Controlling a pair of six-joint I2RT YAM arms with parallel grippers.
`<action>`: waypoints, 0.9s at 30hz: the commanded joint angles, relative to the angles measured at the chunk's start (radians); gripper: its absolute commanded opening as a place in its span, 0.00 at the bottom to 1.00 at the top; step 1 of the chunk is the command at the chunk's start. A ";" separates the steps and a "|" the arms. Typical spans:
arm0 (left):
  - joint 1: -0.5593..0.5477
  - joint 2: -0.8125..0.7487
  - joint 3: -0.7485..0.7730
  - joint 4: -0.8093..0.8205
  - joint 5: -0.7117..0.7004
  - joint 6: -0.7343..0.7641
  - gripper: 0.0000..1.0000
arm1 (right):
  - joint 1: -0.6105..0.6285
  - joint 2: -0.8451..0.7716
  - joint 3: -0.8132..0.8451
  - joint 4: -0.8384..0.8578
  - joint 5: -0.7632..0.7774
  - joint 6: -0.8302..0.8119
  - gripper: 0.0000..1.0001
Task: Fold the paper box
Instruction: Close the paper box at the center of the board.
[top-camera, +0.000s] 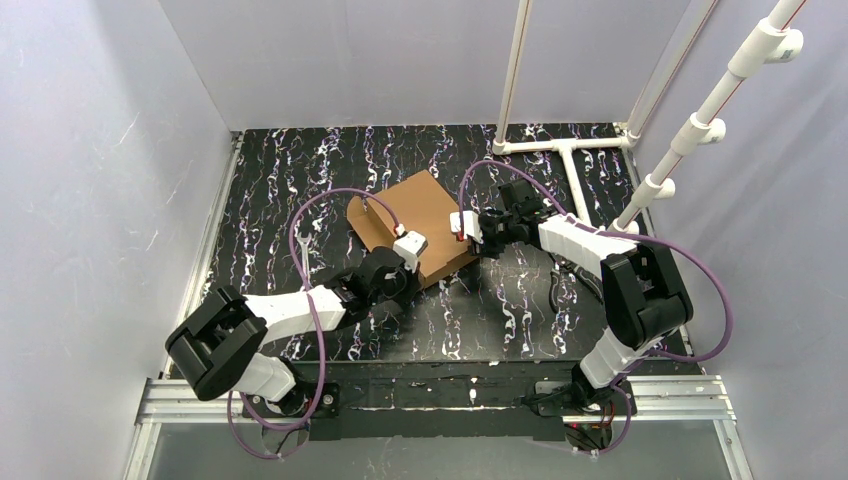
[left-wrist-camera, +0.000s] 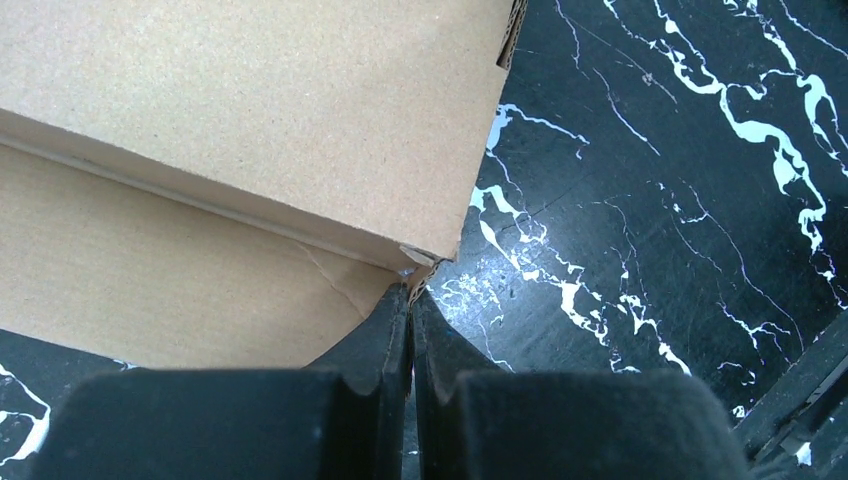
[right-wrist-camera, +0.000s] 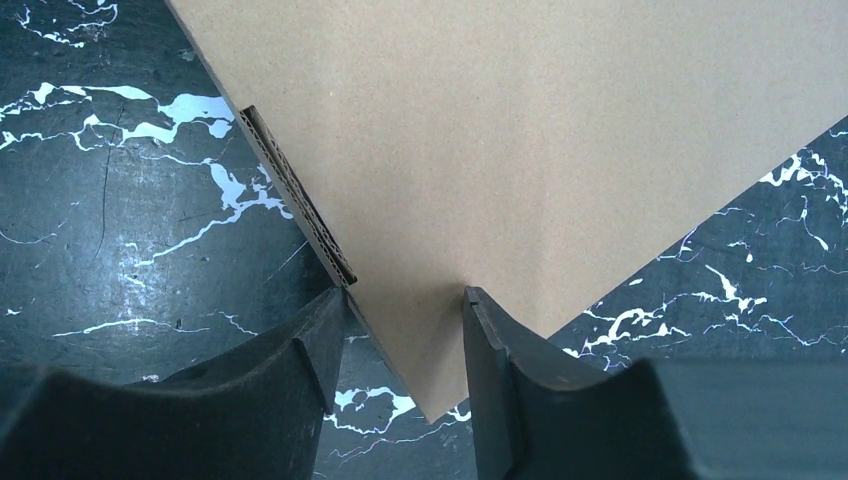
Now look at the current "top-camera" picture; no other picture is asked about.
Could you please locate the white PVC camera pole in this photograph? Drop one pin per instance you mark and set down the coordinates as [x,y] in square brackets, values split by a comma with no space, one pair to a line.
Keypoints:
[771,40]

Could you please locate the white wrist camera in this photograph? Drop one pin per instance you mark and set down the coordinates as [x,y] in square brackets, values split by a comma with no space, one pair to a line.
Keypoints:
[466,226]
[410,246]

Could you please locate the brown cardboard box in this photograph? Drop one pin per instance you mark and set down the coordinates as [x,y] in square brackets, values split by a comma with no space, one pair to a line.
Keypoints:
[421,205]

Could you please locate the white PVC pipe frame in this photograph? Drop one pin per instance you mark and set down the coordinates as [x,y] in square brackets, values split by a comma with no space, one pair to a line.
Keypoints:
[649,99]

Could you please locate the black handled pliers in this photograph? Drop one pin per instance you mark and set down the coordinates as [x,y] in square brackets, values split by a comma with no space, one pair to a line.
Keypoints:
[567,281]

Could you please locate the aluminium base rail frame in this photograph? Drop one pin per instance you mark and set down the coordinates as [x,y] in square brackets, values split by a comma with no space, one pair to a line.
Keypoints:
[505,399]

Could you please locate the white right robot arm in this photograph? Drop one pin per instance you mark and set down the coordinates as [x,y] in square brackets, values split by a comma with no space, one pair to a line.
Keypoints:
[642,292]

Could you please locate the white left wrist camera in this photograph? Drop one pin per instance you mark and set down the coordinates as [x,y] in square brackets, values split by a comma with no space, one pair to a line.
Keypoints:
[410,246]

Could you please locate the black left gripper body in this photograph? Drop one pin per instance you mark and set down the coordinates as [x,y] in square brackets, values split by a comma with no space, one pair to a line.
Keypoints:
[403,281]

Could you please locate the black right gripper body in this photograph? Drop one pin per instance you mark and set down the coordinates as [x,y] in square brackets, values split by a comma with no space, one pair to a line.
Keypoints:
[484,234]

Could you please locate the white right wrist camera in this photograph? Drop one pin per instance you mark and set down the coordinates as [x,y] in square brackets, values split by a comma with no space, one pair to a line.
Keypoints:
[466,226]

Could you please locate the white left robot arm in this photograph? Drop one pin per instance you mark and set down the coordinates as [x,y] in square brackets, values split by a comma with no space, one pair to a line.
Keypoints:
[217,348]

